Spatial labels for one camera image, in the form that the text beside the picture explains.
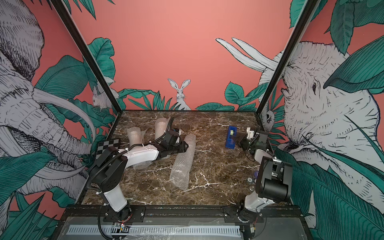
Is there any black white checkerboard card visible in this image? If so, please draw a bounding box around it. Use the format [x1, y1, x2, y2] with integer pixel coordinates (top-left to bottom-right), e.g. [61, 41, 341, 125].
[96, 139, 121, 159]

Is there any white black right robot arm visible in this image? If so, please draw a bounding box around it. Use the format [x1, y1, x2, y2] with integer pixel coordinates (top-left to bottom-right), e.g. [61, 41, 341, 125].
[237, 128, 293, 223]

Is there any bubble wrap pile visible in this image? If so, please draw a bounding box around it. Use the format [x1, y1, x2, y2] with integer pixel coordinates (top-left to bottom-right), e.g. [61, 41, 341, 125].
[155, 118, 171, 142]

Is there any blue tape dispenser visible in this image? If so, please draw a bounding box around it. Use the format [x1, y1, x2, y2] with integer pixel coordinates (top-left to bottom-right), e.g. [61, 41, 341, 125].
[225, 126, 237, 149]

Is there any bubble wrap sheet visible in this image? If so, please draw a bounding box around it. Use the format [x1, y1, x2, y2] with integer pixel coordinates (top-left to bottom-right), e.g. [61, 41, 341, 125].
[127, 127, 152, 170]
[170, 134, 196, 191]

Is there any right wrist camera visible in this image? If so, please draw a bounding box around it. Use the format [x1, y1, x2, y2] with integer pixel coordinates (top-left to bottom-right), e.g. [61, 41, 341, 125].
[246, 128, 255, 140]

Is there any white slotted cable duct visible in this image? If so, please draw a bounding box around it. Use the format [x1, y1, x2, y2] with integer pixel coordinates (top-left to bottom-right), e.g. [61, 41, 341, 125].
[65, 224, 242, 237]

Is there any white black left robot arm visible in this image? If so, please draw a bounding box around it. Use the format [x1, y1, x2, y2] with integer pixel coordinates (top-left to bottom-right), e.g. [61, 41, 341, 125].
[86, 117, 190, 225]

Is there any black front mounting rail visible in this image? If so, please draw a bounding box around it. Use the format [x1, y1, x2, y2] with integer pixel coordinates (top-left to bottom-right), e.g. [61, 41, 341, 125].
[61, 205, 305, 224]

